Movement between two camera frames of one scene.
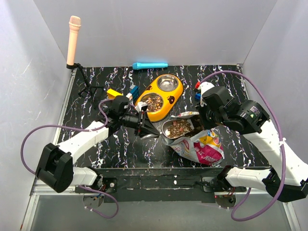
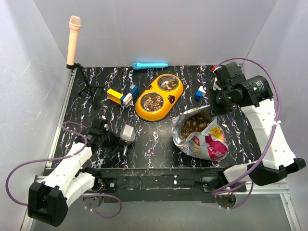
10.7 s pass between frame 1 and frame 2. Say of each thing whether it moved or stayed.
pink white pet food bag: moved
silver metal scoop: moved
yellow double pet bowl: stayed
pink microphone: stayed
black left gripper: moved
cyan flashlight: stayed
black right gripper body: moved
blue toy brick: stayed
